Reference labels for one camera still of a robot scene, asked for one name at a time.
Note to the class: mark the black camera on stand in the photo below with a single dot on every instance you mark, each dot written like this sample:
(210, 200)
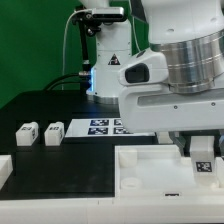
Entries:
(109, 14)

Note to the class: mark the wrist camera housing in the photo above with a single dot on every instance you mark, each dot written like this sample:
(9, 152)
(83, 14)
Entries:
(144, 68)

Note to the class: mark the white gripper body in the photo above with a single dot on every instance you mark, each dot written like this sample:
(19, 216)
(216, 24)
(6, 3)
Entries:
(143, 109)

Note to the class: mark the white front rail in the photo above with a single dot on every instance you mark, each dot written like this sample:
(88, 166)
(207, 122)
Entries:
(112, 211)

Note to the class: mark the white square tabletop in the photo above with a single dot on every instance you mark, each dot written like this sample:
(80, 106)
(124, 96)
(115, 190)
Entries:
(159, 171)

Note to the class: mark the white left obstacle block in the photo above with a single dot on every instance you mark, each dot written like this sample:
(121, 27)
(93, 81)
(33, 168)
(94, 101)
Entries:
(6, 169)

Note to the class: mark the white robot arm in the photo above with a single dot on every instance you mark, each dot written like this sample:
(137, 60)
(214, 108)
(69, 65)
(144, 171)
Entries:
(177, 83)

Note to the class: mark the black camera stand pole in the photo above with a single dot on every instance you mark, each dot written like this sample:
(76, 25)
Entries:
(85, 59)

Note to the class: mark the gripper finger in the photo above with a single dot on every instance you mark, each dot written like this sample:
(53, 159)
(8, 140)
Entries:
(178, 140)

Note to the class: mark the white sheet with tags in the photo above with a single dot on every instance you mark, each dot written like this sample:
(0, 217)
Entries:
(99, 127)

